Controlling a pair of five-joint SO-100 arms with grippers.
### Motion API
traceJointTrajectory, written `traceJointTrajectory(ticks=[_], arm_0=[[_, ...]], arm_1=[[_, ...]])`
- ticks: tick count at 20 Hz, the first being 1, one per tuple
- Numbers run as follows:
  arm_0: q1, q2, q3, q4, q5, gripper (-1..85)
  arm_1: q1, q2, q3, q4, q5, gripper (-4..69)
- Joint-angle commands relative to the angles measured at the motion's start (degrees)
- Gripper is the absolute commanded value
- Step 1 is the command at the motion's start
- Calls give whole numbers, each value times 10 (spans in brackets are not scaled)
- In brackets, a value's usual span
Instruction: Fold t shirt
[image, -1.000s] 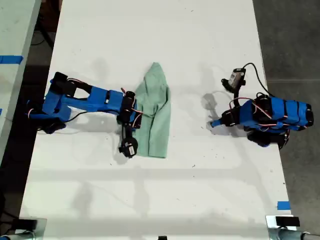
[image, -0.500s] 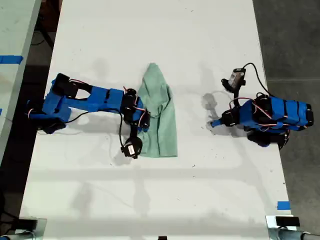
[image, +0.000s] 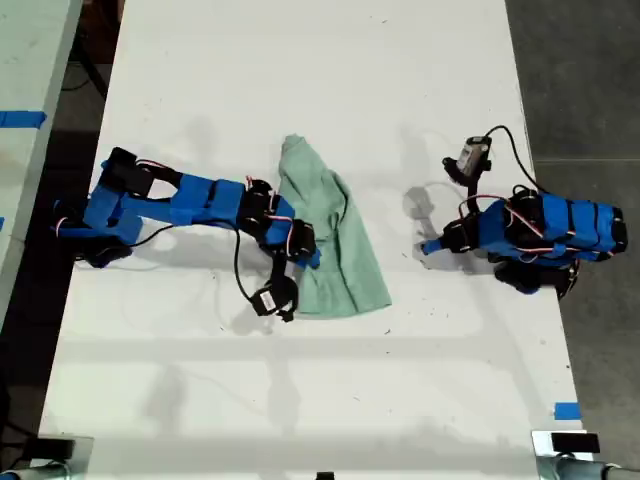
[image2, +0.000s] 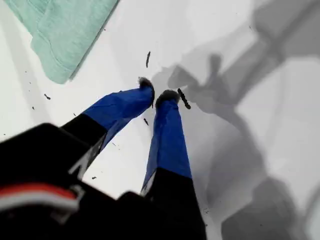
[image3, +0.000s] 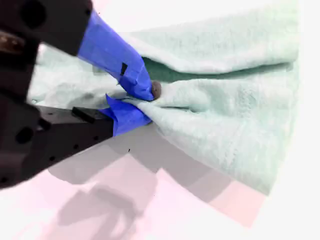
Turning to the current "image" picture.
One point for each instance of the small blue tape piece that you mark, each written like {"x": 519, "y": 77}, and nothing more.
{"x": 567, "y": 411}

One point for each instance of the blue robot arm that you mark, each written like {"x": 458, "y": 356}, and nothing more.
{"x": 570, "y": 230}
{"x": 195, "y": 200}

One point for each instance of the small black box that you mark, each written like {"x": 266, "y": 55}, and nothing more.
{"x": 575, "y": 443}
{"x": 50, "y": 448}

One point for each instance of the metal table bracket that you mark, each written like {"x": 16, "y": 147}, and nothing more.
{"x": 82, "y": 457}
{"x": 542, "y": 450}

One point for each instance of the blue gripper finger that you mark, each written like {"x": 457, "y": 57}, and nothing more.
{"x": 439, "y": 242}
{"x": 434, "y": 249}
{"x": 307, "y": 264}
{"x": 315, "y": 256}

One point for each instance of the grey side table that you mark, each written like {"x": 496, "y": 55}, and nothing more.
{"x": 30, "y": 60}

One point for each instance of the grey metal pipe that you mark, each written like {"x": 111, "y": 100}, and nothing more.
{"x": 590, "y": 470}
{"x": 30, "y": 472}

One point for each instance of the pale green T-shirt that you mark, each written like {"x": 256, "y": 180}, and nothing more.
{"x": 345, "y": 250}

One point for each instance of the long blue tape strip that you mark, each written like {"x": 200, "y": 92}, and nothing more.
{"x": 22, "y": 120}

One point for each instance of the black camera stalk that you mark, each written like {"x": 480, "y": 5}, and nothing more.
{"x": 474, "y": 187}
{"x": 279, "y": 267}

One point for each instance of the black camera box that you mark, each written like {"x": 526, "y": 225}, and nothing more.
{"x": 470, "y": 156}
{"x": 270, "y": 300}

